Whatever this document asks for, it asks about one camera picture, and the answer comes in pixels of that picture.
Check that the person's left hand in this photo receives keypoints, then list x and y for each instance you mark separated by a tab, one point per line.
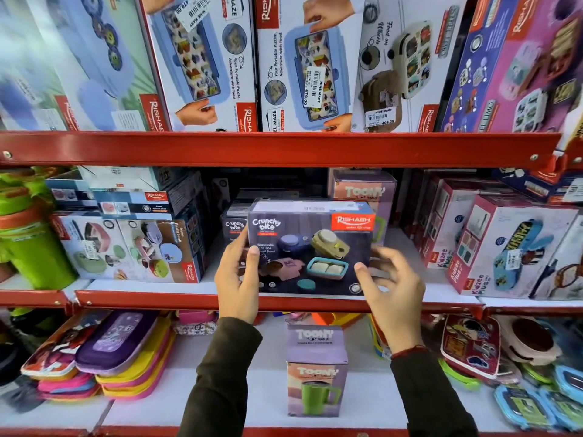
234	286

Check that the person's right hand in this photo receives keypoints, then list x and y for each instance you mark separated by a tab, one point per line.
401	300

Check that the person's left thumb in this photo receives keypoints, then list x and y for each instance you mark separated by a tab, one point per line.
252	268

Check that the person's right thumb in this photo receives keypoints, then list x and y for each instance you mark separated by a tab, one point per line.
365	282

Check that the dark purple lunch box carton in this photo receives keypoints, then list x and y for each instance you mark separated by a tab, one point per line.
309	250

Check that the person's left forearm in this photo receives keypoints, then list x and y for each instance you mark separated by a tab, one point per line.
223	382

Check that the person's right forearm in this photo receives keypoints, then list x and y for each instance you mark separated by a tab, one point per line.
428	395

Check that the orange plastic container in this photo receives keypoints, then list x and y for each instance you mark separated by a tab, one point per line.
337	318

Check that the small dark purple carton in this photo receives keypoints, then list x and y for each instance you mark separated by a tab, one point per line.
233	225

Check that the floral pink pouch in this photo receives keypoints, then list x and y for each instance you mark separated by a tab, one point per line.
196	322

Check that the red thread wrist band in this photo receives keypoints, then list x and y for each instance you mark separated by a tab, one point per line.
410	351

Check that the pink mug carton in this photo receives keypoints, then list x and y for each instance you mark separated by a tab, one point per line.
364	191

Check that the purple green mug carton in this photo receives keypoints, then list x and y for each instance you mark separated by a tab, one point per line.
316	373

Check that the white red kids lunch carton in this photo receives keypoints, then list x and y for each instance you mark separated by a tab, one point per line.
562	273
451	218
510	250

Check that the pastel bowl set carton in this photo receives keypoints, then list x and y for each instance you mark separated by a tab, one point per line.
132	250

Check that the red cartoon lunch box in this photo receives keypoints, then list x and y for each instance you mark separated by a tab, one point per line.
471	345

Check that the green plastic lunch box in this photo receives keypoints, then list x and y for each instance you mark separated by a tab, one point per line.
460	375

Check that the yellow pink pencil case stack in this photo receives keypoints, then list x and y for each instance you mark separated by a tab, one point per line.
141	368

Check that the blue flat bowl carton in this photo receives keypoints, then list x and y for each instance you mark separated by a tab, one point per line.
114	202

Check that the purple pencil case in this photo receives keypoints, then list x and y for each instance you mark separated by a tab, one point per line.
116	341

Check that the beige brown lunch box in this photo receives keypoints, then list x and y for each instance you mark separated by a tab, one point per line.
530	339

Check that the dark blue flat carton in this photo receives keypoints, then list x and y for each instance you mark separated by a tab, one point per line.
542	184

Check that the cartoon print pencil case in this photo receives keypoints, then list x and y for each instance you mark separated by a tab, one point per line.
59	345

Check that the blue clip lid containers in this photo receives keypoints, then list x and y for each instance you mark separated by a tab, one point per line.
542	400

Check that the pink orange pencil case stack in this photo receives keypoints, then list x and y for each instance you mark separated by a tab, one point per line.
68	386

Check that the green plastic bottles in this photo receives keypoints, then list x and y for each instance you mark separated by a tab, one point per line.
32	241

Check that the short red shelf edge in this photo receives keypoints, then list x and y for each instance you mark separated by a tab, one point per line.
32	296

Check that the white car lunch box carton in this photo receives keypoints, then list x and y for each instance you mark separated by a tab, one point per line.
405	63

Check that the dark bag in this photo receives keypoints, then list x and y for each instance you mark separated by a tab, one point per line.
16	359

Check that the light blue lunch box carton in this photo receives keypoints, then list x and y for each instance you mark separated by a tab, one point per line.
100	59

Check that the pink purple lunch box carton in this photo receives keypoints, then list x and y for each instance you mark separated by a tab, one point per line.
519	63

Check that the blurred blue carton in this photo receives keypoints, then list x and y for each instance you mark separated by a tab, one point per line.
22	72

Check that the long red shelf rail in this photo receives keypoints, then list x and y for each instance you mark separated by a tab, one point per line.
273	149

